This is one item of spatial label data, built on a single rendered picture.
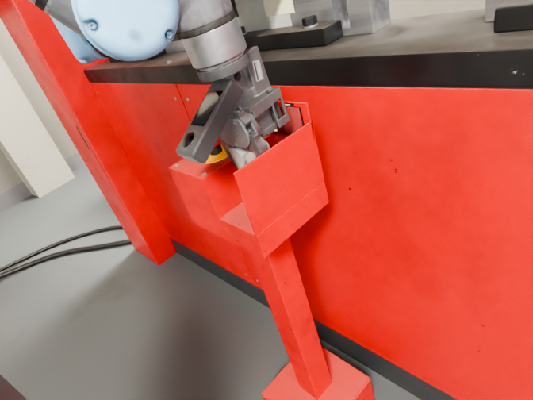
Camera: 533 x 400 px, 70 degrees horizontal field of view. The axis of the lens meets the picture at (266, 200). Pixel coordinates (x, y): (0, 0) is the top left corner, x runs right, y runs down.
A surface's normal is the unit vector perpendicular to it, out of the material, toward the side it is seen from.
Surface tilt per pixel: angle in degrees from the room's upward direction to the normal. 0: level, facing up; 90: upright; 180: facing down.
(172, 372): 0
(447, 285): 90
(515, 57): 90
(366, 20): 90
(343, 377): 0
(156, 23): 89
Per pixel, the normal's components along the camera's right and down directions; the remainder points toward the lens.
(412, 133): -0.68, 0.54
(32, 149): 0.75, 0.17
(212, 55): 0.00, 0.58
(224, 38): 0.48, 0.37
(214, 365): -0.25, -0.82
